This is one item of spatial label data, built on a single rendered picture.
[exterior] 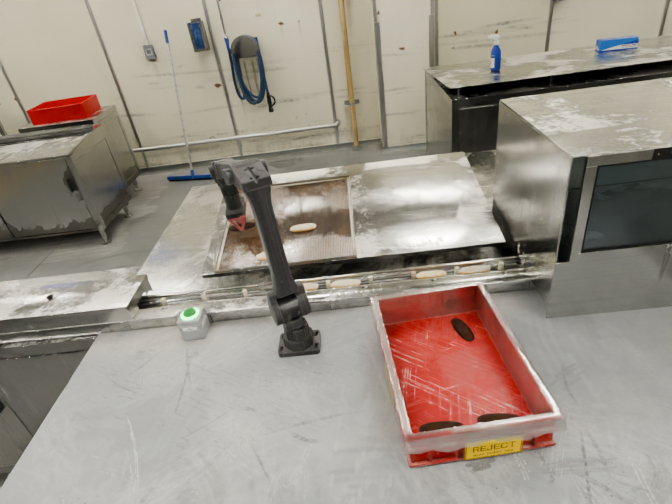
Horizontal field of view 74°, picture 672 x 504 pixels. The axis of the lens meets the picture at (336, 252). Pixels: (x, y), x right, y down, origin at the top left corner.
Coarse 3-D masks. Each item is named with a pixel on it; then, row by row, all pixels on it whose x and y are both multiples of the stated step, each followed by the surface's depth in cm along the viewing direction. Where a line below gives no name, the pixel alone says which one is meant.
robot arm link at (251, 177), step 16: (256, 160) 116; (240, 176) 110; (256, 176) 110; (256, 192) 110; (256, 208) 112; (272, 208) 113; (256, 224) 117; (272, 224) 114; (272, 240) 115; (272, 256) 117; (272, 272) 119; (288, 272) 120; (272, 288) 123; (288, 288) 121; (272, 304) 121; (304, 304) 123
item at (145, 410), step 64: (256, 320) 143; (320, 320) 139; (512, 320) 128; (576, 320) 125; (640, 320) 122; (128, 384) 126; (192, 384) 123; (256, 384) 120; (320, 384) 118; (384, 384) 115; (576, 384) 108; (640, 384) 105; (64, 448) 111; (128, 448) 108; (192, 448) 106; (256, 448) 104; (320, 448) 102; (384, 448) 100; (576, 448) 94; (640, 448) 93
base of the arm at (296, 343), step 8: (304, 320) 127; (304, 328) 125; (280, 336) 133; (288, 336) 125; (296, 336) 124; (304, 336) 125; (312, 336) 129; (320, 336) 132; (280, 344) 130; (288, 344) 126; (296, 344) 125; (304, 344) 126; (312, 344) 128; (320, 344) 130; (280, 352) 127; (288, 352) 127; (296, 352) 126; (304, 352) 127; (312, 352) 127
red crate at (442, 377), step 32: (416, 320) 133; (448, 320) 131; (480, 320) 129; (416, 352) 122; (448, 352) 121; (480, 352) 119; (416, 384) 113; (448, 384) 112; (480, 384) 111; (512, 384) 109; (416, 416) 105; (448, 416) 104
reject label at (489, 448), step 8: (512, 440) 92; (520, 440) 92; (472, 448) 92; (480, 448) 92; (488, 448) 93; (496, 448) 93; (504, 448) 93; (512, 448) 93; (520, 448) 94; (472, 456) 94; (480, 456) 94; (488, 456) 94
